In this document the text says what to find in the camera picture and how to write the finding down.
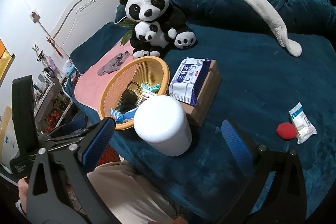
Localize red makeup sponge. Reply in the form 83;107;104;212
276;122;297;140

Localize white gauze dressing pack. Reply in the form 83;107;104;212
289;102;317;144

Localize blue wet wipes pack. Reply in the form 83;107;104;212
110;107;138;123

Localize black hair scrunchie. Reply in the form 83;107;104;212
117;89;138;114

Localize pearl hair tie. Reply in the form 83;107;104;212
126;81;142;96

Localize cotton swab packet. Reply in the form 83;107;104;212
136;89;157;107

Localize teal face mask bundle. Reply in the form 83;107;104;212
141;83;161;94

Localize operator left hand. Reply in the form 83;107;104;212
16;177;29;214

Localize white shelf rack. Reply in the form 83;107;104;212
34;75;73;134

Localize red patterned rug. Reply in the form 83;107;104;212
97;145;121;166

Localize beige trouser leg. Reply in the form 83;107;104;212
87;160;187;223

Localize pink towel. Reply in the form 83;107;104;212
74;42;133;112

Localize blue plush bed blanket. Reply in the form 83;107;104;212
65;24;336;222

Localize orange mesh basket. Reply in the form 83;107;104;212
98;56;170;119

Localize white foam cylinder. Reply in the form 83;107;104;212
133;96;192;157

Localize grey crumpled cloth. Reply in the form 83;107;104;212
97;51;130;76

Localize brown cardboard box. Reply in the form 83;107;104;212
181;60;221;127

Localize blue pillow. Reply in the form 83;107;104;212
70;22;130;75

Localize white headboard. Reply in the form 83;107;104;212
50;0;119;59

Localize white blue tissue pack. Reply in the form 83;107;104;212
169;57;211;106

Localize panda plush toy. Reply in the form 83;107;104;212
120;0;197;59

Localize cream long sock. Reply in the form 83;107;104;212
243;0;302;57

